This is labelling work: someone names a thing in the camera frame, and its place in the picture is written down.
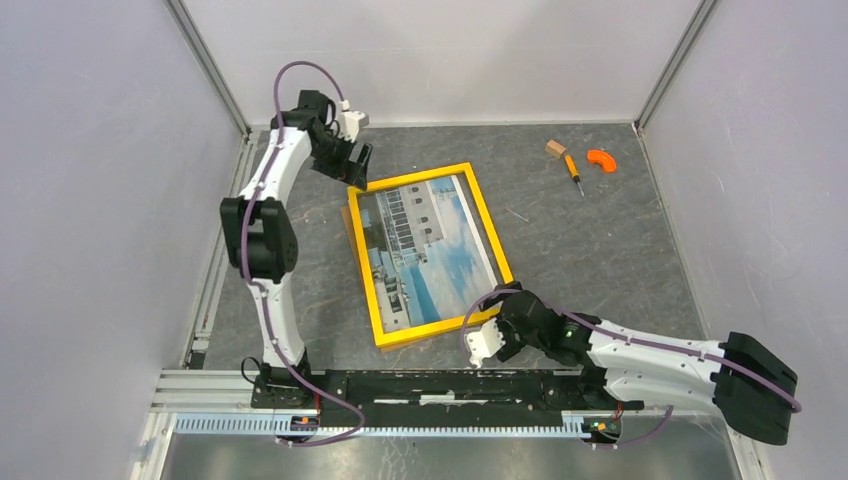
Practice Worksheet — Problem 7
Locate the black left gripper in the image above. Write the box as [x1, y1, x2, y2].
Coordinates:
[310, 129, 373, 192]

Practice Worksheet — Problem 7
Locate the yellow handled screwdriver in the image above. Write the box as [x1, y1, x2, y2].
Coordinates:
[564, 154, 585, 197]

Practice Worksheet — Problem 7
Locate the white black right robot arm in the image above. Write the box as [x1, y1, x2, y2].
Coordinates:
[480, 285, 802, 446]

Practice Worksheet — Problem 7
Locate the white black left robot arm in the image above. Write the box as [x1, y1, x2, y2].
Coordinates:
[219, 90, 373, 408]

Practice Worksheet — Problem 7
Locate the brown backing board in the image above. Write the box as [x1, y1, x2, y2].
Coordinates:
[340, 207, 443, 354]

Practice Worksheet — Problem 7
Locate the small wooden block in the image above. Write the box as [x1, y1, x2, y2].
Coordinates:
[545, 140, 567, 159]

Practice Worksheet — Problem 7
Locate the orange curved plastic piece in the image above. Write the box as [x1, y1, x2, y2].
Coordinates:
[586, 149, 618, 174]

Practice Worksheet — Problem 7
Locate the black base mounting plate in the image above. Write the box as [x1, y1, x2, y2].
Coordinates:
[251, 369, 644, 427]

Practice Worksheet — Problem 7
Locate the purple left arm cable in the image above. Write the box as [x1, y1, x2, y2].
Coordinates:
[239, 60, 367, 449]

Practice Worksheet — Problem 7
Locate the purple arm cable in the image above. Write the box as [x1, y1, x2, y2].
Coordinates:
[239, 60, 367, 449]
[459, 286, 803, 452]

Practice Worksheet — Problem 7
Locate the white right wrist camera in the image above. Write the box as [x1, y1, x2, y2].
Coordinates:
[464, 320, 506, 369]

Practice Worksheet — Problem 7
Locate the aluminium rail frame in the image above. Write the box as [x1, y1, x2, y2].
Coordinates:
[132, 0, 763, 480]

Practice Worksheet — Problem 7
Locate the blue slotted cable duct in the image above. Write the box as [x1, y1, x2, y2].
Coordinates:
[173, 413, 591, 440]

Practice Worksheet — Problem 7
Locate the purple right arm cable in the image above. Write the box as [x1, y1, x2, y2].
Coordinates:
[459, 286, 803, 452]

